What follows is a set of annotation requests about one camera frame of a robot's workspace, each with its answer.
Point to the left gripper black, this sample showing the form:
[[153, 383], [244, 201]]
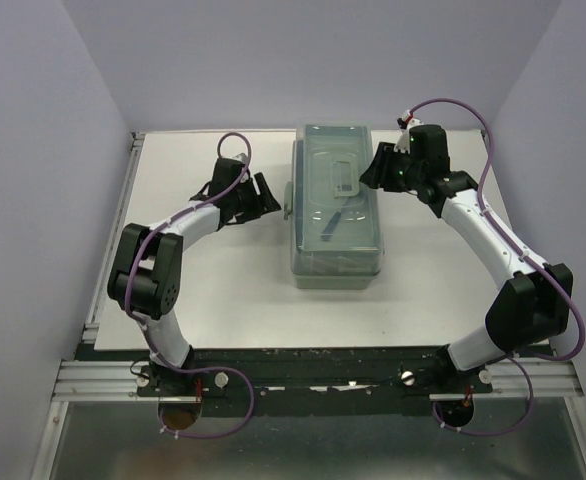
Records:
[[263, 203]]

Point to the small claw hammer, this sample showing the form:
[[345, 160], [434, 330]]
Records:
[[332, 224]]

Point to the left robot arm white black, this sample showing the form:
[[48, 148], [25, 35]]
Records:
[[146, 272]]

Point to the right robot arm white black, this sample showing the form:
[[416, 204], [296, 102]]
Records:
[[530, 306]]

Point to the grey translucent tool box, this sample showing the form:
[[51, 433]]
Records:
[[327, 162]]

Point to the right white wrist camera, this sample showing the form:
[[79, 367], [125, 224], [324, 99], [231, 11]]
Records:
[[406, 122]]

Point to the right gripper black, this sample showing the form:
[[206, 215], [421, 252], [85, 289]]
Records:
[[373, 178]]

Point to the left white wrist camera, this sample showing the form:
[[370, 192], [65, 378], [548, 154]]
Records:
[[242, 162]]

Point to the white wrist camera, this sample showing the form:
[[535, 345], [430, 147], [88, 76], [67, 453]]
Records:
[[406, 122], [242, 162]]

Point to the aluminium extrusion frame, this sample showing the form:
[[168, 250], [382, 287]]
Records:
[[97, 427]]

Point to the black mounting rail base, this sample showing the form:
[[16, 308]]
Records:
[[310, 382]]

